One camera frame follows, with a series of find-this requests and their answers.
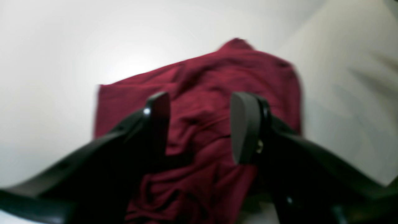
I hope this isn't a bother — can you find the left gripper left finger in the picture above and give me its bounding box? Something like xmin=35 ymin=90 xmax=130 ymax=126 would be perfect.
xmin=1 ymin=92 xmax=170 ymax=224

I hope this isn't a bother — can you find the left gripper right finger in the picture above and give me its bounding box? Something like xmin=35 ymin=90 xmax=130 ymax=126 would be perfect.
xmin=230 ymin=92 xmax=398 ymax=224

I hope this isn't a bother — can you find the dark red t-shirt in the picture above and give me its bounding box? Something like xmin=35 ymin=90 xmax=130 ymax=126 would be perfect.
xmin=94 ymin=39 xmax=301 ymax=224

